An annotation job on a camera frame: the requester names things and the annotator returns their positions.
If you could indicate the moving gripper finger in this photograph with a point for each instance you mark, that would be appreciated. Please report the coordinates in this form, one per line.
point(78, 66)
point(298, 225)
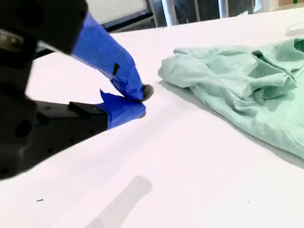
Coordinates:
point(104, 54)

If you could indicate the adjacent white table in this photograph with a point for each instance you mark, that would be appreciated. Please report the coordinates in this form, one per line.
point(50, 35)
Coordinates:
point(114, 9)

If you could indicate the white metal leg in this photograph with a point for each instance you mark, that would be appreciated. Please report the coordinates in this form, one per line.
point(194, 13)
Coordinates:
point(169, 12)
point(223, 8)

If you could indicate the pale green T-shirt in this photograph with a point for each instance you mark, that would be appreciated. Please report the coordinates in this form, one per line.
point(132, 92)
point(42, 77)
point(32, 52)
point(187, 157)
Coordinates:
point(237, 83)

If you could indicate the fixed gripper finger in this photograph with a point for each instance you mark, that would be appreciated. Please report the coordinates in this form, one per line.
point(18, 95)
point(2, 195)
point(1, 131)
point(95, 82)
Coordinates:
point(123, 109)

